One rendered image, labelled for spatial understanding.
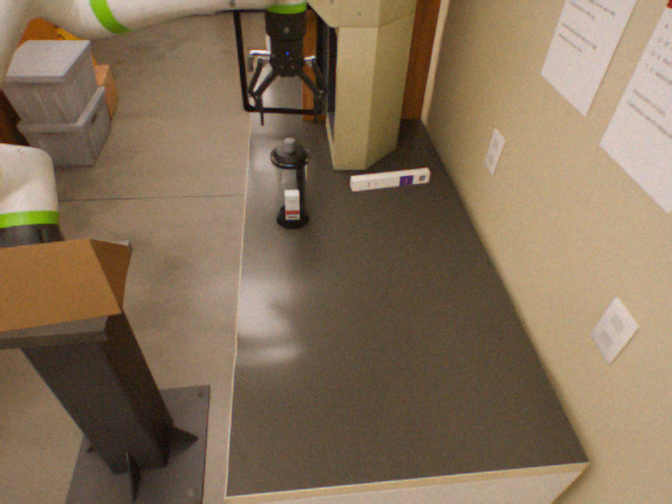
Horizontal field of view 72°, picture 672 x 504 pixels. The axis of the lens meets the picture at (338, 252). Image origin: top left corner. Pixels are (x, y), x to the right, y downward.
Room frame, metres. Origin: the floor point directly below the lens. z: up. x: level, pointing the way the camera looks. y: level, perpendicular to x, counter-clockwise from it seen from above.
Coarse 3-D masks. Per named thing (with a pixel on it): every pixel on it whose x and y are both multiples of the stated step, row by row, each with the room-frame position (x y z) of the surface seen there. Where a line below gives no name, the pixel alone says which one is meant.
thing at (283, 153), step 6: (288, 138) 1.09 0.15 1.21; (288, 144) 1.07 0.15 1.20; (294, 144) 1.08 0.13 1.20; (276, 150) 1.08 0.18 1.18; (282, 150) 1.08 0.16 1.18; (288, 150) 1.07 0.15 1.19; (294, 150) 1.08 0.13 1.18; (300, 150) 1.08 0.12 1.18; (276, 156) 1.06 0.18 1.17; (282, 156) 1.05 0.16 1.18; (288, 156) 1.05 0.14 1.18; (294, 156) 1.05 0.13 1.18; (300, 156) 1.06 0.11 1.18; (306, 156) 1.08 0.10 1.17; (282, 162) 1.04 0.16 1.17; (288, 162) 1.04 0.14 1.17; (294, 162) 1.04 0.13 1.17
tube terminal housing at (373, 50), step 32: (352, 0) 1.37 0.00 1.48; (384, 0) 1.39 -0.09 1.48; (416, 0) 1.53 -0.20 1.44; (352, 32) 1.37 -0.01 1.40; (384, 32) 1.40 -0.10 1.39; (352, 64) 1.37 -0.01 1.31; (384, 64) 1.42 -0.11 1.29; (352, 96) 1.37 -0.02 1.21; (384, 96) 1.44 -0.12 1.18; (352, 128) 1.37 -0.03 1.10; (384, 128) 1.45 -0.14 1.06; (352, 160) 1.37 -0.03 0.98
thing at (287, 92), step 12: (252, 12) 1.66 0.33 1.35; (312, 12) 1.66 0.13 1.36; (252, 24) 1.66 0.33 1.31; (264, 24) 1.66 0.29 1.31; (312, 24) 1.66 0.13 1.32; (252, 36) 1.66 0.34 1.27; (264, 36) 1.66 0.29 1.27; (312, 36) 1.66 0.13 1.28; (252, 48) 1.66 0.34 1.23; (264, 48) 1.66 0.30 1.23; (312, 48) 1.66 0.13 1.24; (264, 72) 1.66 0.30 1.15; (312, 72) 1.66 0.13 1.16; (276, 84) 1.66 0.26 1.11; (288, 84) 1.66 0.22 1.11; (300, 84) 1.66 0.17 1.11; (264, 96) 1.66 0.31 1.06; (276, 96) 1.66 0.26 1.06; (288, 96) 1.66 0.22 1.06; (300, 96) 1.66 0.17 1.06; (312, 96) 1.66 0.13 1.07; (300, 108) 1.66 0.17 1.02; (312, 108) 1.66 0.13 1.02
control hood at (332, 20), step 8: (312, 0) 1.35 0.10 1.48; (320, 0) 1.35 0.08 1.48; (328, 0) 1.36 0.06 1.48; (336, 0) 1.36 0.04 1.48; (320, 8) 1.35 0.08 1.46; (328, 8) 1.36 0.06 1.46; (336, 8) 1.36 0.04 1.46; (320, 16) 1.36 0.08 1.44; (328, 16) 1.36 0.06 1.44; (336, 16) 1.36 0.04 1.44; (328, 24) 1.36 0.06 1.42; (336, 24) 1.36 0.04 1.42
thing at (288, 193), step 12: (276, 168) 1.06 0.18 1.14; (300, 168) 1.05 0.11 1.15; (276, 180) 1.06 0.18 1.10; (288, 180) 1.04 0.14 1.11; (300, 180) 1.05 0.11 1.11; (276, 192) 1.06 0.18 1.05; (288, 192) 1.04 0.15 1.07; (300, 192) 1.05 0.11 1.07; (276, 204) 1.07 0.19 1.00; (288, 204) 1.04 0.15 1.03; (300, 204) 1.05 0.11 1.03; (288, 216) 1.04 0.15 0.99; (300, 216) 1.05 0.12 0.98
